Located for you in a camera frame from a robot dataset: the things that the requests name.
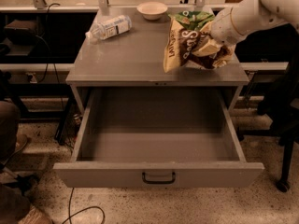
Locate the black drawer handle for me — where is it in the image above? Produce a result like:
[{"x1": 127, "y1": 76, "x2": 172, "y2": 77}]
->
[{"x1": 141, "y1": 172, "x2": 176, "y2": 185}]

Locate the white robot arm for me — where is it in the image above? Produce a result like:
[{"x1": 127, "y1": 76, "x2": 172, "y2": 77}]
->
[{"x1": 192, "y1": 0, "x2": 299, "y2": 57}]

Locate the brown chip bag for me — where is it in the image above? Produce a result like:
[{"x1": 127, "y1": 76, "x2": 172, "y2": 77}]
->
[{"x1": 164, "y1": 19, "x2": 235, "y2": 73}]

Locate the black floor cable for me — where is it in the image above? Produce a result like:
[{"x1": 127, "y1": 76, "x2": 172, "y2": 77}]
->
[{"x1": 61, "y1": 188, "x2": 107, "y2": 224}]

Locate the green chip bag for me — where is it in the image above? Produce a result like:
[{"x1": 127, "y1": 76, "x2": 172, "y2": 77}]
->
[{"x1": 169, "y1": 10, "x2": 215, "y2": 30}]

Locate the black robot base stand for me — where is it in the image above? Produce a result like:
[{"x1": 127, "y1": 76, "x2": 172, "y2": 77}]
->
[{"x1": 236, "y1": 35, "x2": 299, "y2": 192}]

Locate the black hanging cable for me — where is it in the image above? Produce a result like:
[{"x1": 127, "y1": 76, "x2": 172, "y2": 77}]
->
[{"x1": 34, "y1": 3, "x2": 65, "y2": 110}]

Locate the white power outlet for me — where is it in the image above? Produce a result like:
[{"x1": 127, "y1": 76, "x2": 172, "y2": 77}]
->
[{"x1": 26, "y1": 73, "x2": 37, "y2": 84}]

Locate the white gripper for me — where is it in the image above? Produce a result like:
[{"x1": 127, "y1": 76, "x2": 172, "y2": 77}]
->
[{"x1": 192, "y1": 7, "x2": 246, "y2": 57}]

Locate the open grey drawer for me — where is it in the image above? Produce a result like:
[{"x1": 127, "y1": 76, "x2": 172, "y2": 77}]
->
[{"x1": 54, "y1": 87, "x2": 263, "y2": 188}]

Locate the clear plastic water bottle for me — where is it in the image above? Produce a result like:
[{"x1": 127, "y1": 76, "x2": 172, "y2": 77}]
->
[{"x1": 86, "y1": 15, "x2": 132, "y2": 41}]

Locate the person's leg and shoe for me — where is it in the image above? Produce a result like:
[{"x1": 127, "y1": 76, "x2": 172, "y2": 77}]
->
[{"x1": 0, "y1": 72, "x2": 54, "y2": 224}]

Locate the white bowl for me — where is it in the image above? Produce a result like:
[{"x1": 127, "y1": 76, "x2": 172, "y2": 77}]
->
[{"x1": 136, "y1": 2, "x2": 168, "y2": 21}]

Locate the grey metal cabinet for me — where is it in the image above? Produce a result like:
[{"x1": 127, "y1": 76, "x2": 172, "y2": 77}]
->
[{"x1": 66, "y1": 7, "x2": 249, "y2": 110}]

